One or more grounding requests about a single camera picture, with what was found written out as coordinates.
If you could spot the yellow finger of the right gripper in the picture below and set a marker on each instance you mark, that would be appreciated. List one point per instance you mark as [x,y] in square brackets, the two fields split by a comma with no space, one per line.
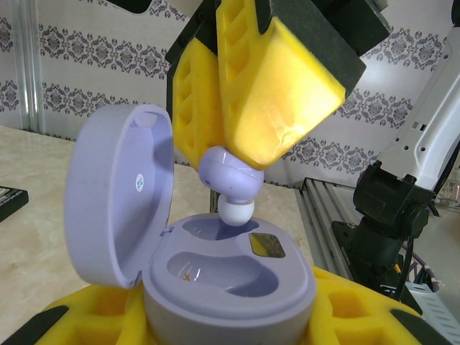
[192,90]
[287,90]

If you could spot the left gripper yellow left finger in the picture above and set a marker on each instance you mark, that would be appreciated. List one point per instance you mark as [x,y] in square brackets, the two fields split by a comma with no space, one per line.
[100,316]

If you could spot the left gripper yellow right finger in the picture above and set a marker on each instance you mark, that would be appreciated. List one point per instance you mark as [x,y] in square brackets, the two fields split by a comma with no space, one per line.
[359,316]

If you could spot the purple earbud charging case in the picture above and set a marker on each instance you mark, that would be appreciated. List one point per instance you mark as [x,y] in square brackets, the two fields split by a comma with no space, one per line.
[223,298]

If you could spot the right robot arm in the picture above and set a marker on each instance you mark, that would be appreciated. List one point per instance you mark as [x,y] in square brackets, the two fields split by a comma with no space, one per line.
[391,205]

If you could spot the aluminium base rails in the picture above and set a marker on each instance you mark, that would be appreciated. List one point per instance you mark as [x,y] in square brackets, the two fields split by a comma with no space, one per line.
[316,208]

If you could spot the black battery pack with lead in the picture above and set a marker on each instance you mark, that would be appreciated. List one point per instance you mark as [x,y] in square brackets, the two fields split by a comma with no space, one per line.
[12,205]

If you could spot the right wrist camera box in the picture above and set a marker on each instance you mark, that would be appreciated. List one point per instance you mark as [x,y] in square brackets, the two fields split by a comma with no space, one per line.
[129,5]

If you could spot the right aluminium frame post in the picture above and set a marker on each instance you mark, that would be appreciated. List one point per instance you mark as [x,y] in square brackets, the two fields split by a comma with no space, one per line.
[30,72]

